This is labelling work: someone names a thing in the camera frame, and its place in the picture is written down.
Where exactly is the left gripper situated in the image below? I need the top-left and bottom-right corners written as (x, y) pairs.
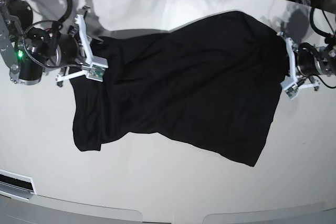
top-left (296, 42), bottom-right (322, 77)

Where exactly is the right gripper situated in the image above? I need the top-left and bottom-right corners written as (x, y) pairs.
top-left (54, 34), bottom-right (80, 66)

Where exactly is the black t-shirt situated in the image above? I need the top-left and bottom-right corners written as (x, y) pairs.
top-left (70, 11), bottom-right (289, 167)

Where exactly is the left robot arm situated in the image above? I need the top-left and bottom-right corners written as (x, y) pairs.
top-left (296, 34), bottom-right (335, 77)

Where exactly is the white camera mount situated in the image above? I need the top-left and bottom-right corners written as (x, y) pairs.
top-left (56, 6), bottom-right (109, 87)
top-left (277, 31), bottom-right (320, 100)

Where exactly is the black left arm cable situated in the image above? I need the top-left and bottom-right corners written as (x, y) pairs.
top-left (309, 6), bottom-right (336, 38)

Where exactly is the white slotted table bracket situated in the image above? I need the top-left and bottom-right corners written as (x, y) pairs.
top-left (1, 169), bottom-right (37, 200)

